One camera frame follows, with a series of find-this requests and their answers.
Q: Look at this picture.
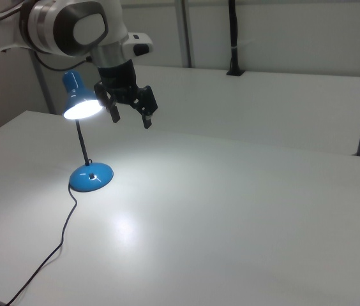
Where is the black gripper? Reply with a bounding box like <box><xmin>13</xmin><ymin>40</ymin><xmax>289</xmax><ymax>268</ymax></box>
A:
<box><xmin>94</xmin><ymin>59</ymin><xmax>159</xmax><ymax>129</ymax></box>

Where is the blue desk lamp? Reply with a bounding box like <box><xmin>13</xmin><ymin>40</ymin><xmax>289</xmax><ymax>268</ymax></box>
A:
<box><xmin>62</xmin><ymin>70</ymin><xmax>115</xmax><ymax>193</ymax></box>

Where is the white background table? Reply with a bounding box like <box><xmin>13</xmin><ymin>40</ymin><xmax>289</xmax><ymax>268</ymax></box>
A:
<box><xmin>96</xmin><ymin>64</ymin><xmax>360</xmax><ymax>157</ymax></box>

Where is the black clamped pole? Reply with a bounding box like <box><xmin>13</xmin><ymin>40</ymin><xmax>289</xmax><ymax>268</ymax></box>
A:
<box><xmin>226</xmin><ymin>0</ymin><xmax>245</xmax><ymax>77</ymax></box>

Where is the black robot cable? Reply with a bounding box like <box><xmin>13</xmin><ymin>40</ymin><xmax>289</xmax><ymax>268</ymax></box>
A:
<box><xmin>34</xmin><ymin>50</ymin><xmax>92</xmax><ymax>71</ymax></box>

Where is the grey wall frame post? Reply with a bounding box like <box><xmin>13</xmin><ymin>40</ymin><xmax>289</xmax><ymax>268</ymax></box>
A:
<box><xmin>174</xmin><ymin>0</ymin><xmax>197</xmax><ymax>68</ymax></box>
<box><xmin>29</xmin><ymin>50</ymin><xmax>57</xmax><ymax>115</ymax></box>

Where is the black lamp power cable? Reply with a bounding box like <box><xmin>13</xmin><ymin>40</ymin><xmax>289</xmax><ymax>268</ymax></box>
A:
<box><xmin>5</xmin><ymin>184</ymin><xmax>79</xmax><ymax>306</ymax></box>

